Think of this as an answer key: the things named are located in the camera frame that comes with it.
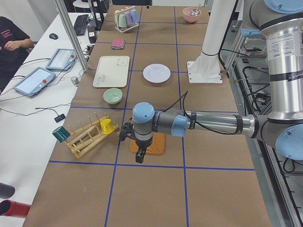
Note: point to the purple pastel cup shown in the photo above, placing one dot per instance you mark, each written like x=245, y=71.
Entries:
x=128, y=18

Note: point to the pink grey cloth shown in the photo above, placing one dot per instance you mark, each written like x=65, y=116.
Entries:
x=118, y=44

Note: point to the black keyboard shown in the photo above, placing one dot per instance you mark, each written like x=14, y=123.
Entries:
x=80, y=24

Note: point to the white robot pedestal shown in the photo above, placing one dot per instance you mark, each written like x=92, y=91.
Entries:
x=206, y=68

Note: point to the aluminium frame post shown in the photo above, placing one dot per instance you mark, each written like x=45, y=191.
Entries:
x=66, y=21

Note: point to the teach pendant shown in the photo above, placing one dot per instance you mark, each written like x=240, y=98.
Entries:
x=34, y=82
x=62, y=60

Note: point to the dark green cup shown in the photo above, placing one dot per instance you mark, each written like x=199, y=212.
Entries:
x=61, y=134

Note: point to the blue pastel cup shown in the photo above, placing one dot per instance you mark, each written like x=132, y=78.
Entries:
x=134, y=16

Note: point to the small black device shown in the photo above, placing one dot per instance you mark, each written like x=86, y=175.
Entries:
x=59, y=118

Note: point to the black bottle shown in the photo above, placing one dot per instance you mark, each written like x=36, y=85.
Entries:
x=6, y=191

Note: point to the small metal cylinder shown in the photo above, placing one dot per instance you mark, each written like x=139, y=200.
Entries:
x=75, y=81

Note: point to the pink bowl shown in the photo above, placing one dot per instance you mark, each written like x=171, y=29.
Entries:
x=189, y=18

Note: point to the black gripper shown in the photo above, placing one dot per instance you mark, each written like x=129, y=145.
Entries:
x=143, y=143

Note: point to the white wire cup holder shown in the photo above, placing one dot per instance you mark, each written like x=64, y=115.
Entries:
x=122, y=11

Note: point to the black computer mouse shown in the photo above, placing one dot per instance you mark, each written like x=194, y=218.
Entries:
x=53, y=36

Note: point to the near teach pendant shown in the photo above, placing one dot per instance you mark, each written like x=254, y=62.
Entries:
x=34, y=82

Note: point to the yellow cup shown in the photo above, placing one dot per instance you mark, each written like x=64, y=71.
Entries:
x=107, y=126

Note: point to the metal scoop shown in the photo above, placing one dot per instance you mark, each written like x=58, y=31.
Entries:
x=195, y=11

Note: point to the brown wooden tray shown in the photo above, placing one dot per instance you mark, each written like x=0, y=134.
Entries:
x=157, y=148

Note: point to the green bowl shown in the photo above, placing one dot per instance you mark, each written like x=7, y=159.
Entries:
x=113, y=96

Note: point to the seated person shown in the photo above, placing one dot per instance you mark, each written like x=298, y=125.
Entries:
x=14, y=44

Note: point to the far teach pendant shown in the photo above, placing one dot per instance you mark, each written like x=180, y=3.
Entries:
x=62, y=60

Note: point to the wooden cup rack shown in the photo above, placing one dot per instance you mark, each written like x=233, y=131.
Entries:
x=87, y=136

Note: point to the cream bear tray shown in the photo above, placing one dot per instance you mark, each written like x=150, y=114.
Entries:
x=112, y=71

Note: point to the green pastel cup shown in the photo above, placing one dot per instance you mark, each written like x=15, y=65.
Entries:
x=122, y=21

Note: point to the white round plate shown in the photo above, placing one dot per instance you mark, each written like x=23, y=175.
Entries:
x=156, y=73

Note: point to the red bottle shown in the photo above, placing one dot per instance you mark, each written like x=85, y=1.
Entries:
x=15, y=209

